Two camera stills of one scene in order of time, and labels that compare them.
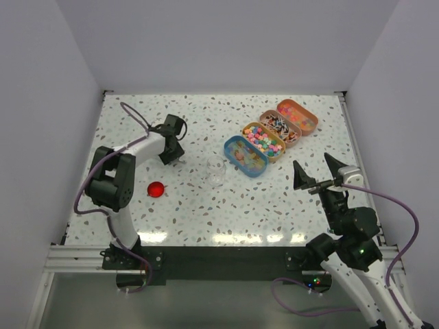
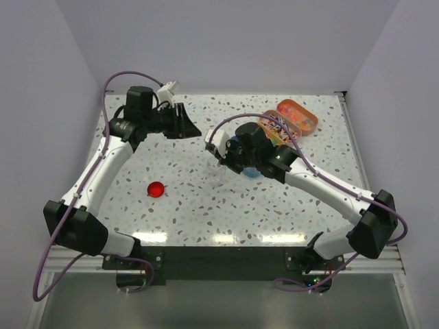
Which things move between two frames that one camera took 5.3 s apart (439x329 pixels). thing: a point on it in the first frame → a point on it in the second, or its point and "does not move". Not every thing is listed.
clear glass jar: (216, 168) does not move
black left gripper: (167, 158) → (185, 127)
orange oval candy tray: (305, 120) does not move
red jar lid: (156, 189) does not move
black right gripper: (333, 164) → (230, 145)
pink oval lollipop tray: (287, 133) does not move
